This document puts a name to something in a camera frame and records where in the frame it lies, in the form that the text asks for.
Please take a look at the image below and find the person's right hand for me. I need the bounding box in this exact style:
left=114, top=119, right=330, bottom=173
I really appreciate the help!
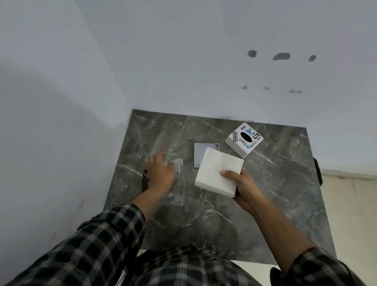
left=221, top=170, right=268, bottom=215

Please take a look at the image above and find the person's left hand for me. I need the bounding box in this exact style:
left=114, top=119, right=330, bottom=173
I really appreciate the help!
left=147, top=151, right=177, bottom=197

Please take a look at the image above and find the stack of white napkins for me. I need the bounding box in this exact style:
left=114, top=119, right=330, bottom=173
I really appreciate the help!
left=195, top=147, right=244, bottom=198

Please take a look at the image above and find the person's right forearm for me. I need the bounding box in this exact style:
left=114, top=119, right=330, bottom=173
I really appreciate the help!
left=250, top=201, right=367, bottom=286

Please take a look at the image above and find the person's left forearm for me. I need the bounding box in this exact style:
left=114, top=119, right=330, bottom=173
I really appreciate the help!
left=0, top=186, right=174, bottom=286

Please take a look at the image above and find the black flat packet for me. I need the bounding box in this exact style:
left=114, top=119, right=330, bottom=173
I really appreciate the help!
left=142, top=169, right=151, bottom=193

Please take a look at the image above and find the clear plastic bag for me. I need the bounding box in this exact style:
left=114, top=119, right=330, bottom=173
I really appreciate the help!
left=164, top=158, right=185, bottom=207

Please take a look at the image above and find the white stickered tissue box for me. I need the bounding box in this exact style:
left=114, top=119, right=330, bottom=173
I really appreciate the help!
left=225, top=122, right=264, bottom=159

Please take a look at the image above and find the grey box lid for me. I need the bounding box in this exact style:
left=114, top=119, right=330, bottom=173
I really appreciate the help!
left=193, top=143, right=220, bottom=169

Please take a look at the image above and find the black object at table edge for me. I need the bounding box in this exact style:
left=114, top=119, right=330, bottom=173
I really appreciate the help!
left=313, top=158, right=323, bottom=186

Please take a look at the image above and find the black plaid shirt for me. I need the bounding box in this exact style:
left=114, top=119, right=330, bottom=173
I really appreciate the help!
left=130, top=242, right=273, bottom=286

